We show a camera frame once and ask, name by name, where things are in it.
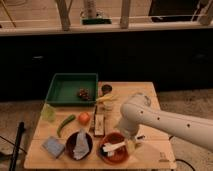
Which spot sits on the yellow banana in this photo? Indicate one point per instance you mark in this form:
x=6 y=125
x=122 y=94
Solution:
x=106 y=98

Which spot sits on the dark brown bowl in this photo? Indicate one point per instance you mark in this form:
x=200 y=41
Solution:
x=71 y=142

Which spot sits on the dark knife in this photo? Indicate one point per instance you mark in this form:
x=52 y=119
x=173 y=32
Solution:
x=92 y=125

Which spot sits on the red tomato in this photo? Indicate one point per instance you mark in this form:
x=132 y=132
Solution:
x=84 y=118

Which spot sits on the white brush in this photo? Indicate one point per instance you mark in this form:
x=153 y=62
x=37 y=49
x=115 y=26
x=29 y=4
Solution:
x=112 y=147

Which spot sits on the red bowl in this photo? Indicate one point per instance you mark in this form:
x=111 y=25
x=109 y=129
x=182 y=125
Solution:
x=117 y=156

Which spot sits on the white rectangular block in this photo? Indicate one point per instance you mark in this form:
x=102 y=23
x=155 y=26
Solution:
x=99 y=125

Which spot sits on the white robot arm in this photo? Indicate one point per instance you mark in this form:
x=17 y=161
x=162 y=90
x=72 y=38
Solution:
x=137 y=111

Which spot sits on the black pole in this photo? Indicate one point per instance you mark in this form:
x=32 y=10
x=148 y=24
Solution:
x=16 y=148

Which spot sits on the crumpled white cloth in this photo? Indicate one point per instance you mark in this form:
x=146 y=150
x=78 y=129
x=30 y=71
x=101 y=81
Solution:
x=81 y=148

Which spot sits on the small dark cup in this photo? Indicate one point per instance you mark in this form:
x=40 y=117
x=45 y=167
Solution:
x=106 y=88

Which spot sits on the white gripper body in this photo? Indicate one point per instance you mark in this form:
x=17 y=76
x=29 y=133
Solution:
x=127 y=128

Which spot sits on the green chili pepper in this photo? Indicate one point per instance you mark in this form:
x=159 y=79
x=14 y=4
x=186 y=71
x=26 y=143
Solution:
x=64 y=123

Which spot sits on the blue sponge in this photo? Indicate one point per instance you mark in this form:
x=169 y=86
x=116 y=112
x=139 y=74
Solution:
x=53 y=146

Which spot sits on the green plastic tray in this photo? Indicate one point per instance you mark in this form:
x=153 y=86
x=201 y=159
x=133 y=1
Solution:
x=65 y=86

